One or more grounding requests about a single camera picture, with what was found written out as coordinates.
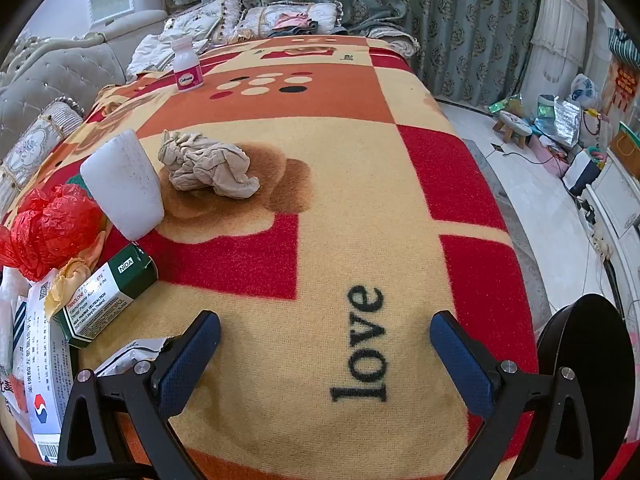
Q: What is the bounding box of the white blue plastic bag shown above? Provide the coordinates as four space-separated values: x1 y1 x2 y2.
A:
569 74 600 111

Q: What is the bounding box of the floral fringed cushion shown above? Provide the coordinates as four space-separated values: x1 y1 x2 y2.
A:
240 1 343 38
165 0 243 43

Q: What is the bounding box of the brown paper bag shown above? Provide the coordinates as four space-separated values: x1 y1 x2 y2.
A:
607 122 640 181

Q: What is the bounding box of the yellow crinkled wrapper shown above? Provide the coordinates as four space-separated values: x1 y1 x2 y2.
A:
44 232 113 321

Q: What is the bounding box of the white power strip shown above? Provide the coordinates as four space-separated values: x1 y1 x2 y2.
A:
590 230 613 261

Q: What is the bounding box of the grey tufted sofa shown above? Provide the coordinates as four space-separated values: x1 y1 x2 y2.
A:
0 10 421 211

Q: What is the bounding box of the white blue medicine box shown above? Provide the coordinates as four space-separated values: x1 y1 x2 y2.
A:
12 280 76 463

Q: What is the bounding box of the striped bolster cushion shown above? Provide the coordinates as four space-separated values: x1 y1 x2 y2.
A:
0 101 86 216

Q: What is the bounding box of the dark blue white bag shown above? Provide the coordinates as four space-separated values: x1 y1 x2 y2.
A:
565 152 601 196

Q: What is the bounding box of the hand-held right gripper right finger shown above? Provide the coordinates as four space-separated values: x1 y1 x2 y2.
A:
429 310 593 480

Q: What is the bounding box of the white lace curtain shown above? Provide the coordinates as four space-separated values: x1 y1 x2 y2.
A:
530 0 591 73

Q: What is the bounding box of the silver foil bag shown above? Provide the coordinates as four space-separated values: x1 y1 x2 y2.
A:
552 100 581 148

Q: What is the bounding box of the green white medicine box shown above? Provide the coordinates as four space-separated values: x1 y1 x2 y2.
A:
52 242 158 350

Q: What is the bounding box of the crumpled beige cloth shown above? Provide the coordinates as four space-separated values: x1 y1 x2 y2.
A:
158 130 261 199

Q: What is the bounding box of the green foil bag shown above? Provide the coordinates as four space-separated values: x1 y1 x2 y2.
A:
487 95 523 116

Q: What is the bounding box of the white cabinet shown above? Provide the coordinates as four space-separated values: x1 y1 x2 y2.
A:
582 160 640 311

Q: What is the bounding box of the small wooden stool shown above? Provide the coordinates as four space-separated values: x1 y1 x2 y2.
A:
492 109 533 150

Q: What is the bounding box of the green patterned curtain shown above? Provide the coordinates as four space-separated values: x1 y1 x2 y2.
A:
162 0 546 111

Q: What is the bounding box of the red plastic bag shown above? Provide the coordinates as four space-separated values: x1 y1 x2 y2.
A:
0 183 106 282

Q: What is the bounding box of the white pill bottle pink label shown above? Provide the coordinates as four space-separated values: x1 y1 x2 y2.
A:
171 36 203 92

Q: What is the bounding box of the white foil packet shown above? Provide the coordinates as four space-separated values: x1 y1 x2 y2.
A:
92 337 168 378

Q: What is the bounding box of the grey rug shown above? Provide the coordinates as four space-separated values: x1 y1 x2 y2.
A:
467 140 556 321

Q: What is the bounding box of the green striped cloth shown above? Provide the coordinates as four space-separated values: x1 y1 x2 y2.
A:
607 27 640 68

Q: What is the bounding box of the black round bin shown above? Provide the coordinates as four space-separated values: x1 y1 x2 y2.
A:
537 294 632 480

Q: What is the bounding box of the red orange printed blanket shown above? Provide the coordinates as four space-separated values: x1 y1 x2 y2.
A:
0 35 538 480

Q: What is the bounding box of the pile of clothes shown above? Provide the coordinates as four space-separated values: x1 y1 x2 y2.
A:
272 10 321 36

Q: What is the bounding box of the pink box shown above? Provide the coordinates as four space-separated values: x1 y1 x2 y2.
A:
532 137 566 161

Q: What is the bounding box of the red wall hanging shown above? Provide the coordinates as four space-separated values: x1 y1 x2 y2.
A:
600 57 640 126

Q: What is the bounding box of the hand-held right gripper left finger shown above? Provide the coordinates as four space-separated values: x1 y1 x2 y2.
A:
57 310 222 480

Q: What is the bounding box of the white quilt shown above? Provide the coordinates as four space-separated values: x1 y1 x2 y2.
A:
127 30 211 81

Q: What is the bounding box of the white foam block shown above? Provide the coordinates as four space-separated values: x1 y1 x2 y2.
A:
80 129 166 242

